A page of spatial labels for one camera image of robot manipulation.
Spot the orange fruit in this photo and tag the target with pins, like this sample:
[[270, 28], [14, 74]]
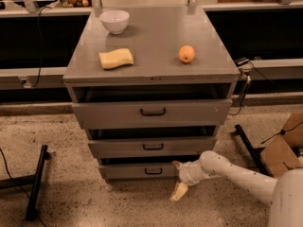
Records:
[[186, 54]]

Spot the black stand leg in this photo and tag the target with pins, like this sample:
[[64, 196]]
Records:
[[254, 152], [30, 184]]

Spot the grey top drawer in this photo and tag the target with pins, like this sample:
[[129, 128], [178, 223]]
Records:
[[151, 114]]

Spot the small black device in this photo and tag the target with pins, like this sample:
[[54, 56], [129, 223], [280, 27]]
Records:
[[241, 61]]

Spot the grey drawer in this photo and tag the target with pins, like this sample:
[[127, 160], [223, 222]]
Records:
[[151, 114], [151, 147], [137, 171]]

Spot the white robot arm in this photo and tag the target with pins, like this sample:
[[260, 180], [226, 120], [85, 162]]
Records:
[[284, 195]]

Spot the black left stand leg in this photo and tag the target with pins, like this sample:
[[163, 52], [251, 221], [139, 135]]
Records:
[[30, 184]]

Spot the cardboard box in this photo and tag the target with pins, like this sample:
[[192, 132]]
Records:
[[279, 155]]

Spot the white bowl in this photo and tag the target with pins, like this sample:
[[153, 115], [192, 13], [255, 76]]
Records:
[[115, 21]]

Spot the black right stand leg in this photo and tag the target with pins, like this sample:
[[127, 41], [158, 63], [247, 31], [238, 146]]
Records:
[[254, 152]]

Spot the yellow sponge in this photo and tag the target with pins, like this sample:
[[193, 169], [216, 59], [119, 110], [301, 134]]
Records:
[[116, 58]]

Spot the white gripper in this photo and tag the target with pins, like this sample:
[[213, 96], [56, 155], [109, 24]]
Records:
[[185, 174]]

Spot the grey drawer cabinet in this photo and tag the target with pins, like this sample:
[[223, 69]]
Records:
[[154, 36]]

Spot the grey bottom drawer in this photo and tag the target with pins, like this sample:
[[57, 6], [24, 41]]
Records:
[[137, 171]]

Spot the grey middle drawer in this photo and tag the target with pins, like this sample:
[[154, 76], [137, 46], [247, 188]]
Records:
[[151, 147]]

